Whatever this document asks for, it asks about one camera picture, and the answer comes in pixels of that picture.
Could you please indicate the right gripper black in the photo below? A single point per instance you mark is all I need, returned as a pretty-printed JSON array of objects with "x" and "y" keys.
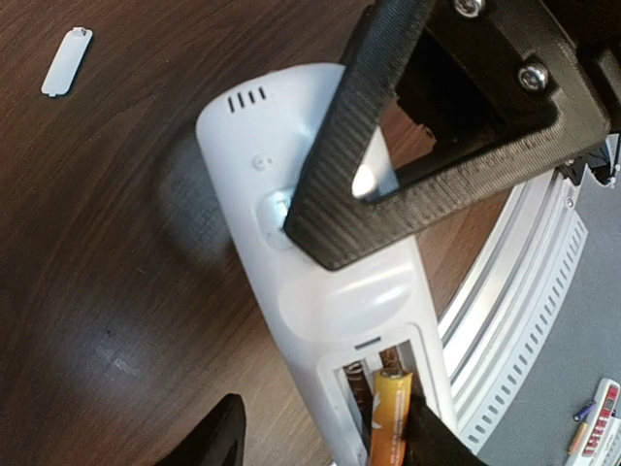
[{"x": 487, "y": 72}]

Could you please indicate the orange AA battery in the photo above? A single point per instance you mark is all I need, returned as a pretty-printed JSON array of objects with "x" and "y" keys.
[{"x": 390, "y": 417}]

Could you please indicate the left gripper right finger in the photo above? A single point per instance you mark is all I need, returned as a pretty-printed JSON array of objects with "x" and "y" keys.
[{"x": 429, "y": 442}]

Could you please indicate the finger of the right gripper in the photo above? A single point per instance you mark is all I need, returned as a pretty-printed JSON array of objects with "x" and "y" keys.
[{"x": 335, "y": 229}]

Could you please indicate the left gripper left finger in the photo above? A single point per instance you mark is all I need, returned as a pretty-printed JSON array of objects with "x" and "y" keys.
[{"x": 218, "y": 439}]

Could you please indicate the white remote control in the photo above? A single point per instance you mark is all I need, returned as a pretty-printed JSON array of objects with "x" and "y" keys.
[{"x": 254, "y": 139}]

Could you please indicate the curved aluminium front rail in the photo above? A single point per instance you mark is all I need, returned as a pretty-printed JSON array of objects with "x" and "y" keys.
[{"x": 498, "y": 320}]

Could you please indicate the white battery cover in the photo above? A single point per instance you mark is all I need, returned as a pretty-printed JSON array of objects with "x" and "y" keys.
[{"x": 66, "y": 62}]

